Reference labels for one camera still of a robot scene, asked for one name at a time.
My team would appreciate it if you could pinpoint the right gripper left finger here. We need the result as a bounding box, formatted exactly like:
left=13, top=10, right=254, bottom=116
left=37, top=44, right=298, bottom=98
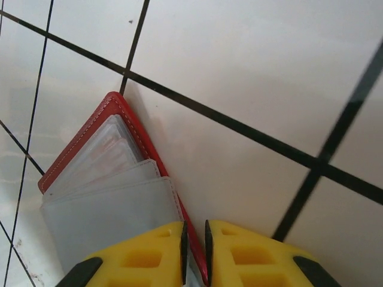
left=59, top=220, right=189, bottom=287

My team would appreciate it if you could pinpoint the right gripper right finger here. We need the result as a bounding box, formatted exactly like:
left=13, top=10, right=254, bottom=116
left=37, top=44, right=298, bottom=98
left=204, top=219, right=344, bottom=287

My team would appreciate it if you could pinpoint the red card holder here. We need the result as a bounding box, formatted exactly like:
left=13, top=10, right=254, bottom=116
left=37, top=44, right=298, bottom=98
left=38, top=91, right=209, bottom=286

